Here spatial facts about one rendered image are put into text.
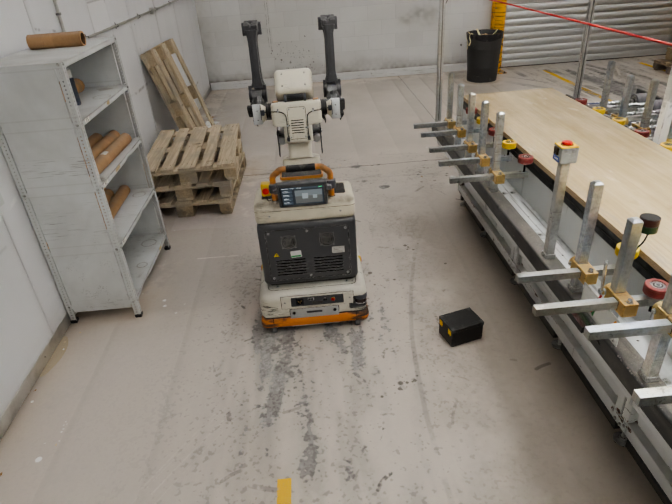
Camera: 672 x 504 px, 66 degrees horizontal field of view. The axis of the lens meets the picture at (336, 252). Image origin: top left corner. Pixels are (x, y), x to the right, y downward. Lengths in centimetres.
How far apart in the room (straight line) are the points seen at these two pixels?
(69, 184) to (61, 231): 31
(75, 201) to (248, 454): 168
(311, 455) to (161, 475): 66
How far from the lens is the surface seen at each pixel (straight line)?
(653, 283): 206
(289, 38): 917
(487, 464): 249
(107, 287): 347
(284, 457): 250
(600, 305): 197
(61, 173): 319
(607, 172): 294
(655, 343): 187
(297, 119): 295
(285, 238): 284
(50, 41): 356
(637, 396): 151
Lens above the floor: 195
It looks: 30 degrees down
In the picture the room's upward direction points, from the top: 4 degrees counter-clockwise
